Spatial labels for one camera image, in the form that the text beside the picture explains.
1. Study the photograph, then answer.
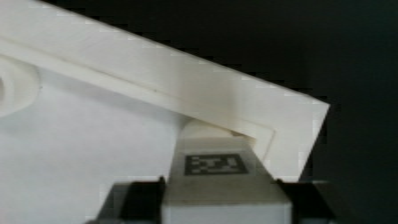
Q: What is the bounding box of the white leg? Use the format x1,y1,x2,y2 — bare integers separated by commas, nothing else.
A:
161,120,293,224

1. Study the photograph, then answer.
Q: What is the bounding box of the white square table top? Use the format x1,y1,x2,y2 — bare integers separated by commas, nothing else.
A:
0,0,328,224

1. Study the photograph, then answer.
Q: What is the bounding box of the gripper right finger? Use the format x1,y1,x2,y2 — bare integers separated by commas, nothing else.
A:
277,180,337,224

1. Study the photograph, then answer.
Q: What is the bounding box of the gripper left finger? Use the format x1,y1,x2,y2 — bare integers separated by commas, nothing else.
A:
87,178,167,224

